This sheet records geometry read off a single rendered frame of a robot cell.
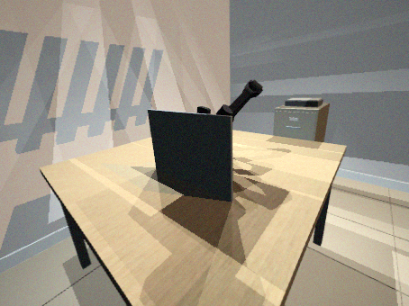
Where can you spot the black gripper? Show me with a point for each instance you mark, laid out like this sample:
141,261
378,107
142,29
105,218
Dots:
201,109

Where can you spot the black flat panel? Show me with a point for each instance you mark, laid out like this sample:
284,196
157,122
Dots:
194,147

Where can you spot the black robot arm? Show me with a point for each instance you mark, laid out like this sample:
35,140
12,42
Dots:
252,89

